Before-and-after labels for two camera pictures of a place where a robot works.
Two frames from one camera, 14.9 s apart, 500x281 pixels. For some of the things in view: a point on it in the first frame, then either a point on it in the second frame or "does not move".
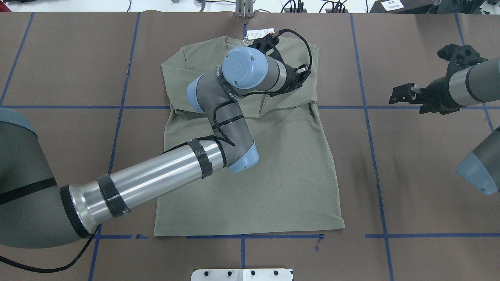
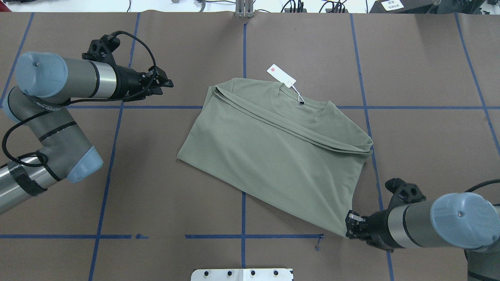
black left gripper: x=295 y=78 to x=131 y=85
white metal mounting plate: x=242 y=274 does not move
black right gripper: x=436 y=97 to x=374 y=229
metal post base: x=244 y=8 does not move
